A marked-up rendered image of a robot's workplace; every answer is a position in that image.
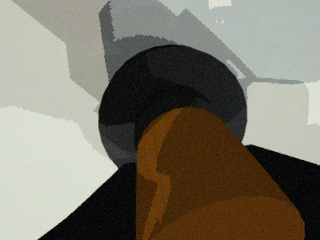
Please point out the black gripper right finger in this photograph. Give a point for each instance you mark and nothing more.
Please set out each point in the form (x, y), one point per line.
(299, 180)

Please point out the orange knob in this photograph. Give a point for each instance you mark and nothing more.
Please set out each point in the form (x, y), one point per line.
(195, 180)

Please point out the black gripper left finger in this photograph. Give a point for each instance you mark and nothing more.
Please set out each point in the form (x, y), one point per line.
(108, 214)

